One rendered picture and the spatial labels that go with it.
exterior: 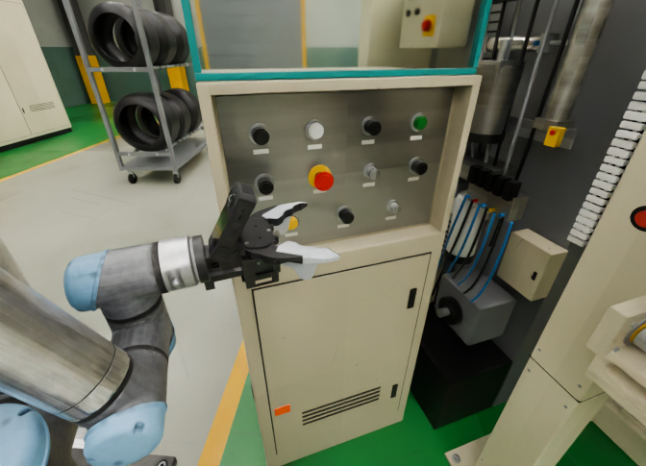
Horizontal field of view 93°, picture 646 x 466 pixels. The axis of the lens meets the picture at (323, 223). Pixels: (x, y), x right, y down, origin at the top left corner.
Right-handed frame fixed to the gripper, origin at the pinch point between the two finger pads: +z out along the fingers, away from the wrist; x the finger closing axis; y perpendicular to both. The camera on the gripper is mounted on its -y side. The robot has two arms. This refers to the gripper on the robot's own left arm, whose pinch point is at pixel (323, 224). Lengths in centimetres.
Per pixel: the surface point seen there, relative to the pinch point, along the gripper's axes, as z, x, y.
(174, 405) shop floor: -47, -37, 112
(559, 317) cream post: 53, 18, 27
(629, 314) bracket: 42, 27, 8
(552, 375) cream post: 53, 24, 41
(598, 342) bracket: 41, 27, 15
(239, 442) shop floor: -23, -13, 109
